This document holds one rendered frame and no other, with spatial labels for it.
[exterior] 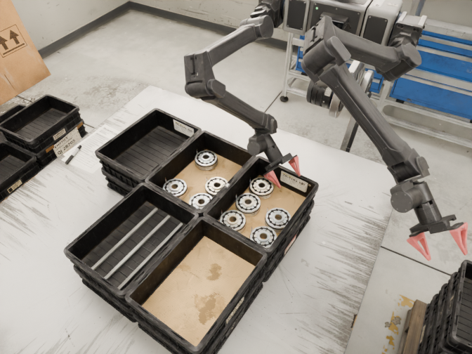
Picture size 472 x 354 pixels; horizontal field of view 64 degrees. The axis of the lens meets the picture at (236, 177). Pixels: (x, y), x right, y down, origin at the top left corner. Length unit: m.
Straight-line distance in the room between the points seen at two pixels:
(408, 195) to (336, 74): 0.35
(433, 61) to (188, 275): 2.35
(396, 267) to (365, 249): 0.89
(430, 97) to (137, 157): 2.25
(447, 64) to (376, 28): 1.68
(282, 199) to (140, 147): 0.73
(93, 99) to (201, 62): 2.71
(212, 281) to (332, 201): 0.73
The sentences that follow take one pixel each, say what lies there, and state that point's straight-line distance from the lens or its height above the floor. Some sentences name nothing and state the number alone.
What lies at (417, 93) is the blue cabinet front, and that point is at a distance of 3.24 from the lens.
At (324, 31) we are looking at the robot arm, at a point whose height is 1.62.
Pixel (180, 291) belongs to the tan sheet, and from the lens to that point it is 1.39.
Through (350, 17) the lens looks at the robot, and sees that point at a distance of 1.49.
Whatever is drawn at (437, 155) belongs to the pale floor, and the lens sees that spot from 3.41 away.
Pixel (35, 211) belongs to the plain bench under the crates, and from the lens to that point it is 1.94.
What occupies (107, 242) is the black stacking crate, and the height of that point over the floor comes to 0.83.
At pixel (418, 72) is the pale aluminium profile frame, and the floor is 0.60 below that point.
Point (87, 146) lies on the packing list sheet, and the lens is 2.17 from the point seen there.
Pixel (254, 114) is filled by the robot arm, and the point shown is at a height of 1.22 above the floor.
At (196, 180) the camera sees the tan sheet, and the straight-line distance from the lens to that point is 1.68.
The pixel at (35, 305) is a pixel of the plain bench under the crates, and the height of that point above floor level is 0.70.
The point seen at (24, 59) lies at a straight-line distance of 4.19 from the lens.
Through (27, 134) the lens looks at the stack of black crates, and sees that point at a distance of 2.75.
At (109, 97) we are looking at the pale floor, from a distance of 3.78.
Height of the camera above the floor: 2.06
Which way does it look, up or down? 47 degrees down
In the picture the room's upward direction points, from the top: straight up
